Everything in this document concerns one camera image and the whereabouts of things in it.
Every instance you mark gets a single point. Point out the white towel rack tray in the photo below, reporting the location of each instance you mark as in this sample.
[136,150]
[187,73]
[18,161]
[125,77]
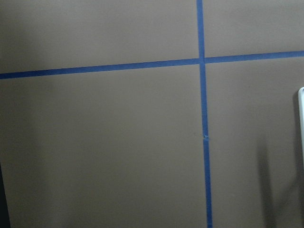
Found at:
[301,114]

